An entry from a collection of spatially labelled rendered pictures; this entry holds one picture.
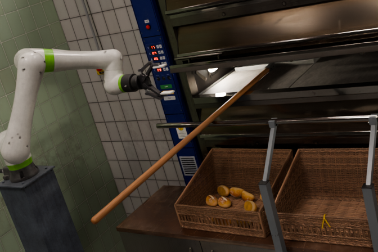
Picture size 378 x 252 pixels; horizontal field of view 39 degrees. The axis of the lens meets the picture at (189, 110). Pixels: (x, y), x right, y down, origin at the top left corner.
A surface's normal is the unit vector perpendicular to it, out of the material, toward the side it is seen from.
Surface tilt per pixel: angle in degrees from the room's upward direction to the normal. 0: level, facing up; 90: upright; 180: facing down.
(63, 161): 90
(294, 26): 70
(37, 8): 90
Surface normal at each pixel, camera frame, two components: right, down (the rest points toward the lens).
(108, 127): -0.52, 0.39
